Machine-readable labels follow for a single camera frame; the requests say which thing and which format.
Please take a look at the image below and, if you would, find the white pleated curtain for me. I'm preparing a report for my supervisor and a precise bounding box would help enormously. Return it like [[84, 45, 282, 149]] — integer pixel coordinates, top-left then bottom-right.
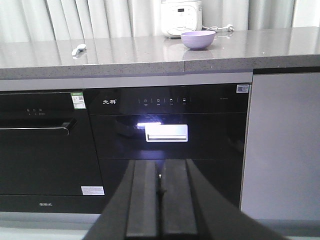
[[0, 0, 320, 43]]

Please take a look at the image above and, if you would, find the black built-in disinfection cabinet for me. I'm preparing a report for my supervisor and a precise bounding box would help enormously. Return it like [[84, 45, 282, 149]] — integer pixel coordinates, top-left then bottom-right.
[[83, 83, 250, 206]]

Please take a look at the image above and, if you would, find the purple plastic bowl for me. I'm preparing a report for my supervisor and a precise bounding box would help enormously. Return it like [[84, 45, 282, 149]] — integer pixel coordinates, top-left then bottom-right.
[[180, 30, 216, 50]]

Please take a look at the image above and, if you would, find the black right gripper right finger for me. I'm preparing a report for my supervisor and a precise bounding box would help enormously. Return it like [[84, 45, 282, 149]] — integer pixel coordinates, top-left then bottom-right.
[[161, 159, 284, 240]]

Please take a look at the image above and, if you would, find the grey cabinet door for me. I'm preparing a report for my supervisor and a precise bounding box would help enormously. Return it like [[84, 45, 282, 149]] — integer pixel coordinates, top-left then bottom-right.
[[241, 73, 320, 221]]

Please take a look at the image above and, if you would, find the white rice cooker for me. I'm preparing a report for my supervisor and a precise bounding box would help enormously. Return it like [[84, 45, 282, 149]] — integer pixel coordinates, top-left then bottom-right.
[[160, 0, 203, 38]]

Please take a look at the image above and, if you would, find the white power cord with plug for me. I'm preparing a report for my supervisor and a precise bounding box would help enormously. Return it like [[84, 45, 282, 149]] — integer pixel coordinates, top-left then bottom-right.
[[201, 24, 235, 34]]

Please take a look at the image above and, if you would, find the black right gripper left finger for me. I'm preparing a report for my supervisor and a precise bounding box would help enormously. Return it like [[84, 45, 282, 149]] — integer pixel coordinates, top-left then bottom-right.
[[85, 160, 160, 240]]

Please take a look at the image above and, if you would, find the light blue plastic spoon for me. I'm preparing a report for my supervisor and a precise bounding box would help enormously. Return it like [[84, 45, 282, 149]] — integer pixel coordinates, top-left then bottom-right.
[[71, 43, 87, 57]]

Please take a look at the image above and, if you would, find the black built-in dishwasher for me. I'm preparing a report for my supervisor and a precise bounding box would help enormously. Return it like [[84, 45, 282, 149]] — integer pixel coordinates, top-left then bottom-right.
[[0, 90, 106, 214]]

